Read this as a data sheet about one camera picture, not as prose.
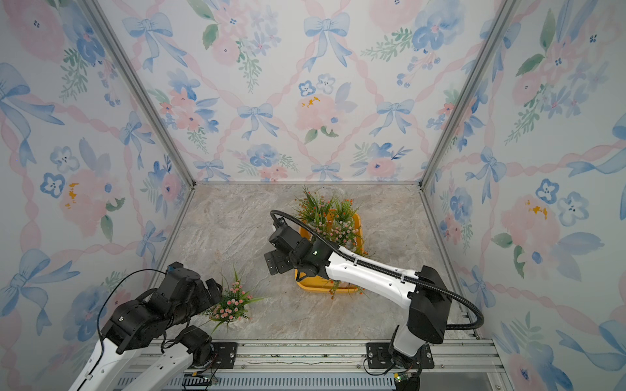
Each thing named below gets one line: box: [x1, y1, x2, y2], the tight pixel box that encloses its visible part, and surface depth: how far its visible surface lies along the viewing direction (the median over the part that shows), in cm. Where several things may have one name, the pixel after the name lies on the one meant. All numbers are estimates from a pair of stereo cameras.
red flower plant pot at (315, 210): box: [294, 185, 339, 233], surface depth 96 cm
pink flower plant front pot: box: [202, 266, 265, 338], surface depth 70 cm
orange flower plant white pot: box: [328, 198, 362, 222], surface depth 96 cm
